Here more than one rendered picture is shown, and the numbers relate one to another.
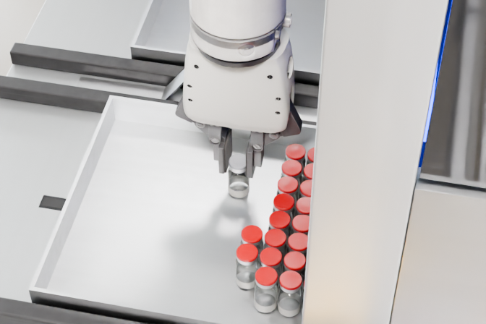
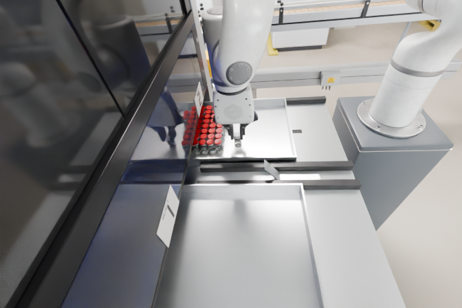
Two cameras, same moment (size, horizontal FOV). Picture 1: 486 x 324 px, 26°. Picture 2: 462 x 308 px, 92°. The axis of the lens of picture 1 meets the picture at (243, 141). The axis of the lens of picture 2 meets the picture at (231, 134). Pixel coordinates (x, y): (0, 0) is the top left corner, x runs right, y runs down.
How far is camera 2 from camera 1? 121 cm
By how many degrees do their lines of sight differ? 88
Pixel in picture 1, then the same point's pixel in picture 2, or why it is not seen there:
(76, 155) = (300, 148)
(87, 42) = (331, 204)
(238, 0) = not seen: hidden behind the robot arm
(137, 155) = (278, 150)
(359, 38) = not seen: outside the picture
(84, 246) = (280, 120)
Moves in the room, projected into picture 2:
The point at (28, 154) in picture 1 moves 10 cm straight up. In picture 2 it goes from (317, 145) to (324, 119)
